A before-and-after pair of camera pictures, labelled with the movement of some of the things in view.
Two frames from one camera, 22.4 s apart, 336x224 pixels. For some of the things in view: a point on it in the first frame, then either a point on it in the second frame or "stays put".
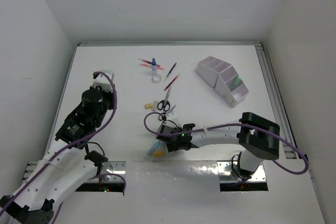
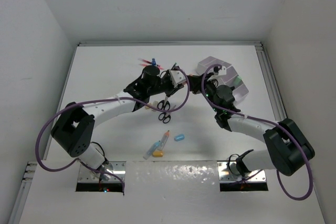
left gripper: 110,95 -> 172,88
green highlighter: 237,81 stays put
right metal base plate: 226,176 stays put
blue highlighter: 155,147 stays put
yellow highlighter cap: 158,154 stays put
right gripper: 179,127 -> 195,84
